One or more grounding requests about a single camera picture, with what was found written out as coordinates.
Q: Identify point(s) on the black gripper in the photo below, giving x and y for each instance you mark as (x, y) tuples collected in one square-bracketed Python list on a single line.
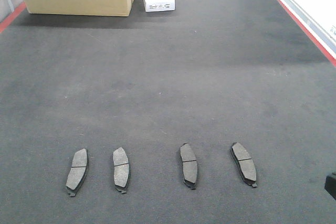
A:
[(330, 184)]

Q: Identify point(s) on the grey brake pad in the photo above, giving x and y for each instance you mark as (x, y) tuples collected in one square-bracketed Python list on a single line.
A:
[(78, 172), (189, 166), (245, 164), (121, 170)]

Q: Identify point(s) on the black conveyor belt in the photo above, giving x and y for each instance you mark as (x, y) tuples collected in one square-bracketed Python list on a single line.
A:
[(210, 73)]

